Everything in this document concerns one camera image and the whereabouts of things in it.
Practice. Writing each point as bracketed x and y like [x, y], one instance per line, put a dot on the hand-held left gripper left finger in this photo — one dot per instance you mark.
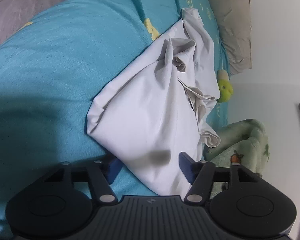
[113, 171]

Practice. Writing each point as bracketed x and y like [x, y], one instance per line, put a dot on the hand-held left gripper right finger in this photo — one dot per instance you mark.
[186, 166]

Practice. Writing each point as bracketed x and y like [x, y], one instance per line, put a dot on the white t-shirt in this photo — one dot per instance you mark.
[145, 110]

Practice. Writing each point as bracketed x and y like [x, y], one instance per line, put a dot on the green printed fleece blanket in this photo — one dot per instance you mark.
[250, 140]

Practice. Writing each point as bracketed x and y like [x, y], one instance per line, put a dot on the green plush toy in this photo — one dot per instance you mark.
[225, 87]

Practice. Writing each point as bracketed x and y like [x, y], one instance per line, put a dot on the grey pillow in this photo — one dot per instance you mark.
[236, 30]

